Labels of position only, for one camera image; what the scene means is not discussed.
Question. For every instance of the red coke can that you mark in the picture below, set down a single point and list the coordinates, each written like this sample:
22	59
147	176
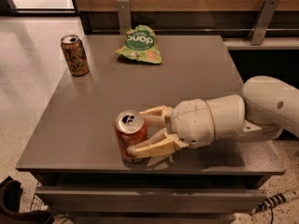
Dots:
130	128

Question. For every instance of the green rice chip bag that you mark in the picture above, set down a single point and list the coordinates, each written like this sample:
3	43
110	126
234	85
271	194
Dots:
140	45

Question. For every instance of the right metal bracket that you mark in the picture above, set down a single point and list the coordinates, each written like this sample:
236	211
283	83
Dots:
257	33

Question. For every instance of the grey cabinet drawer front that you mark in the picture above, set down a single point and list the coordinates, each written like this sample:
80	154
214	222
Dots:
152	200

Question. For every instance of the wire basket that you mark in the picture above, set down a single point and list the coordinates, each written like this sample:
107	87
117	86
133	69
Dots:
38	205

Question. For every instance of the dark brown chair base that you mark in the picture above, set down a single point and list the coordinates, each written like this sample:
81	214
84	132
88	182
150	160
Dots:
10	202

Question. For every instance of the left metal bracket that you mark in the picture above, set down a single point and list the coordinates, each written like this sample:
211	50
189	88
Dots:
124	15

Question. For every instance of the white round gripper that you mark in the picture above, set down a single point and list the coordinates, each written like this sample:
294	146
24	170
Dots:
192	122

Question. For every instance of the brown patterned drink can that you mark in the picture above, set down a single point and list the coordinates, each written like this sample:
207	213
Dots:
75	55

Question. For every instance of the metal bracket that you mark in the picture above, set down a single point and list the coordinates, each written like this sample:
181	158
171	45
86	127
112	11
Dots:
257	33
124	15

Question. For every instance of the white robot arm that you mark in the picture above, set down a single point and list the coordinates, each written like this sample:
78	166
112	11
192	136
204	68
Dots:
262	111

